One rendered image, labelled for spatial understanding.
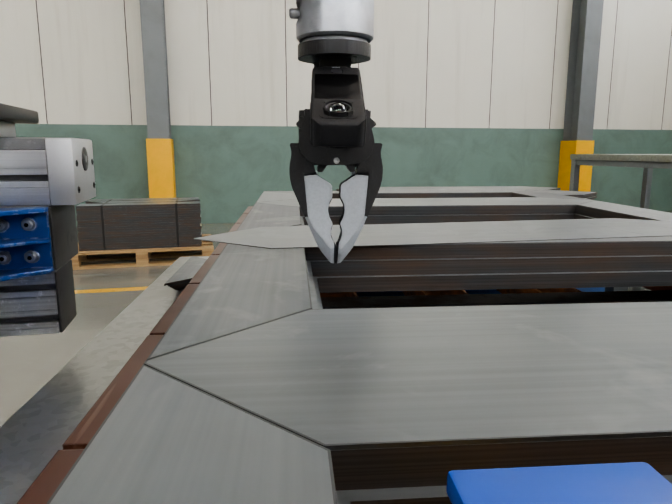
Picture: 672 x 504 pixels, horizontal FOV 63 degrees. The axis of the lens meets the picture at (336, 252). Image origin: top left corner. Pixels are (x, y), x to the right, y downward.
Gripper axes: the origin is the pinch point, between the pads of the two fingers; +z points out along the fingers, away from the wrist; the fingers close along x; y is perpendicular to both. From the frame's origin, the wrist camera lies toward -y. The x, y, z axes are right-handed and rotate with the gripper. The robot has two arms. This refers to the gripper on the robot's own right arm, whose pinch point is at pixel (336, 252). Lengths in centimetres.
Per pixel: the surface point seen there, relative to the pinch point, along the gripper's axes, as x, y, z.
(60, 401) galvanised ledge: 32.4, 10.3, 19.7
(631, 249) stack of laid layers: -36.8, 9.1, 1.9
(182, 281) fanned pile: 27, 57, 16
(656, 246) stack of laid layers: -40.0, 9.1, 1.5
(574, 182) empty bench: -206, 348, 14
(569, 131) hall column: -417, 777, -38
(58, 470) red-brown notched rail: 15.6, -29.1, 5.1
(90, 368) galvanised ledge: 32.5, 20.6, 19.7
